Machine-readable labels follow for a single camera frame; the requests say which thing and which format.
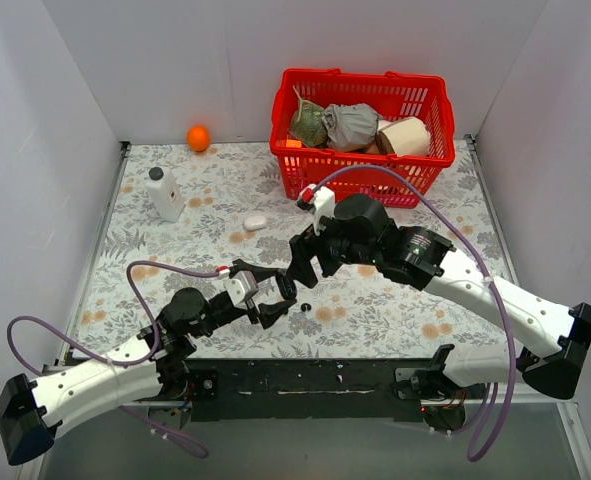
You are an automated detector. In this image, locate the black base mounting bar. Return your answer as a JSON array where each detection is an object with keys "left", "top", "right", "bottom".
[{"left": 129, "top": 357, "right": 486, "bottom": 424}]

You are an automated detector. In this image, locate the black earbud charging case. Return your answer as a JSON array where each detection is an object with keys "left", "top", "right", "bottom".
[{"left": 275, "top": 271, "right": 297, "bottom": 300}]

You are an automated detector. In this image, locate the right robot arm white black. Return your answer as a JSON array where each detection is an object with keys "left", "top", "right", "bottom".
[{"left": 287, "top": 188, "right": 591, "bottom": 400}]

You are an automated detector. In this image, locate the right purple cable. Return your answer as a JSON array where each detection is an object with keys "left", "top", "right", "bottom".
[{"left": 304, "top": 164, "right": 519, "bottom": 462}]

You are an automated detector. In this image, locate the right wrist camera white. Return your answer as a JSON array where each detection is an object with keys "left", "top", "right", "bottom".
[{"left": 296, "top": 184, "right": 336, "bottom": 236}]

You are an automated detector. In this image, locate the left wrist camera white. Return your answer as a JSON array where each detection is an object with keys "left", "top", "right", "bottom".
[{"left": 218, "top": 268, "right": 258, "bottom": 307}]

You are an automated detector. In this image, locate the grey crumpled bag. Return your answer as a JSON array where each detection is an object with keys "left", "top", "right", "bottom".
[{"left": 322, "top": 103, "right": 381, "bottom": 152}]

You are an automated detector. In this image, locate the red plastic shopping basket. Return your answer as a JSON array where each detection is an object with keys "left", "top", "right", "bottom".
[{"left": 269, "top": 68, "right": 456, "bottom": 199}]

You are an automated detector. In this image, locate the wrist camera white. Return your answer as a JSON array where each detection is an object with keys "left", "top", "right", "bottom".
[
  {"left": 296, "top": 184, "right": 336, "bottom": 236},
  {"left": 218, "top": 268, "right": 258, "bottom": 307}
]

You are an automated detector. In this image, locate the orange fruit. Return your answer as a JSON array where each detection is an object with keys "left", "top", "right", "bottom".
[{"left": 186, "top": 125, "right": 211, "bottom": 152}]

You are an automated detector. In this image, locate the beige paper roll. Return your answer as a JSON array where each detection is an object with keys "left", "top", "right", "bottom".
[{"left": 375, "top": 116, "right": 431, "bottom": 157}]

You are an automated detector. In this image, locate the white bottle black cap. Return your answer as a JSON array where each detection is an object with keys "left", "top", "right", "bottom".
[{"left": 145, "top": 166, "right": 185, "bottom": 223}]

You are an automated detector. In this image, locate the white earbud charging case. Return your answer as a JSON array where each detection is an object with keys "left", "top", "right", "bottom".
[{"left": 243, "top": 214, "right": 268, "bottom": 232}]

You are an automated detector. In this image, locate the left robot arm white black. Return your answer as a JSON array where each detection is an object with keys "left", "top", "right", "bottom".
[{"left": 0, "top": 260, "right": 297, "bottom": 466}]

